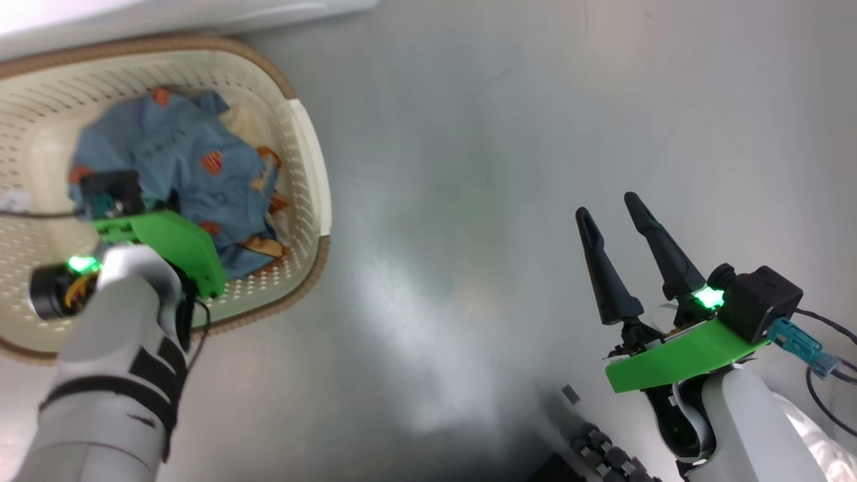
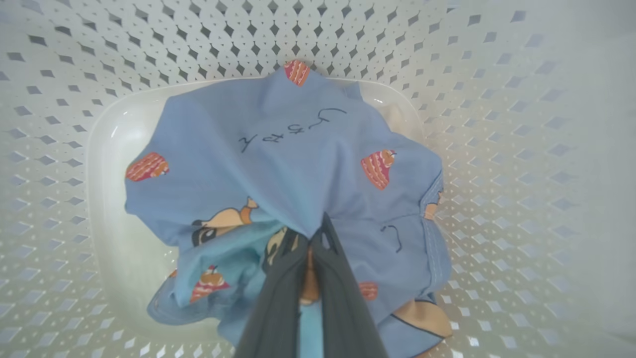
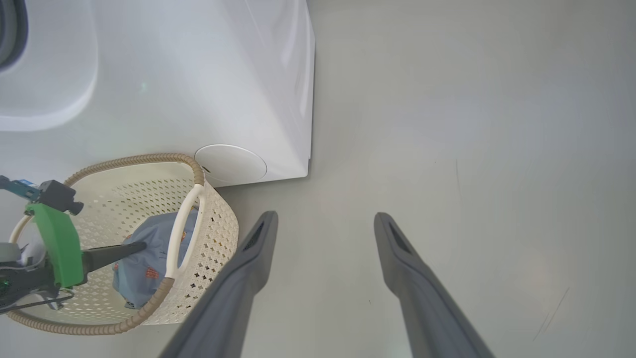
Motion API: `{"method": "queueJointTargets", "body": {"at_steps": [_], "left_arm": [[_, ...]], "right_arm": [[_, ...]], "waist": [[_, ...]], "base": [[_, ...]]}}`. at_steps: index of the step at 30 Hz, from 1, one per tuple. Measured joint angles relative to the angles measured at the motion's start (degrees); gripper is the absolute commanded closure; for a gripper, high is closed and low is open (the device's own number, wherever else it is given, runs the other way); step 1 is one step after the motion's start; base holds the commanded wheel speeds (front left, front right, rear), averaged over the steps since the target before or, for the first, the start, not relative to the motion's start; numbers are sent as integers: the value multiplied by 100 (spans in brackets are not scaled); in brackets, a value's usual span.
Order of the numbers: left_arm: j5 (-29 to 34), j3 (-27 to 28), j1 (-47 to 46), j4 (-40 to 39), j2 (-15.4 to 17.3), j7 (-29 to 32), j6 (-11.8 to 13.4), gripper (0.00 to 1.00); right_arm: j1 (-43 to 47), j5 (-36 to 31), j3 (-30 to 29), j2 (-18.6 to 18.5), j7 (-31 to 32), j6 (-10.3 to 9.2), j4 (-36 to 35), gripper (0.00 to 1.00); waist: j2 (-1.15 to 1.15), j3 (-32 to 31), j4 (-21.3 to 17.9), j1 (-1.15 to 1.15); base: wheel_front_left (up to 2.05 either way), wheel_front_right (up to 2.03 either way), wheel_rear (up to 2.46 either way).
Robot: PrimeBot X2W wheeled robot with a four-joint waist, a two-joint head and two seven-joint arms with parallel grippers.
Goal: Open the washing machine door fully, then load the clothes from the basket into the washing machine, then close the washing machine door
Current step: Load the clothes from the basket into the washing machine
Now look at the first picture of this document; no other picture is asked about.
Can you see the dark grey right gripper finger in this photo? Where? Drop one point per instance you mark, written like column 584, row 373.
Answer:
column 612, row 288
column 673, row 264

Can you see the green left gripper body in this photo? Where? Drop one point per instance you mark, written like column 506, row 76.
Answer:
column 181, row 248

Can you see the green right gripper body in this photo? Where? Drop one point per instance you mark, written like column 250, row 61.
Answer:
column 683, row 358

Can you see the blue garment with cream lining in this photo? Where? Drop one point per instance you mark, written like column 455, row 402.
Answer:
column 248, row 261

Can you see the blue cartoon print garment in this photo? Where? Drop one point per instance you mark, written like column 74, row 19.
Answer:
column 181, row 154

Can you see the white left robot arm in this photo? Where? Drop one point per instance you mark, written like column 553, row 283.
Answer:
column 100, row 402

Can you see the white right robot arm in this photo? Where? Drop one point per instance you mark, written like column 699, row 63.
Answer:
column 750, row 435

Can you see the white front-load washing machine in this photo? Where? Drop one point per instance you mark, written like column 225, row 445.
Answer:
column 134, row 20

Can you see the cream perforated laundry basket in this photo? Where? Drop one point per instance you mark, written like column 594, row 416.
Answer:
column 301, row 167

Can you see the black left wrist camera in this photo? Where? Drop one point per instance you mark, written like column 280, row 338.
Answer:
column 114, row 187

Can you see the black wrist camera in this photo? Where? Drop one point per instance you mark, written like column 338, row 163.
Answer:
column 114, row 187
column 763, row 301

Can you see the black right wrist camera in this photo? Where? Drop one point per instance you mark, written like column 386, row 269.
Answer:
column 763, row 301

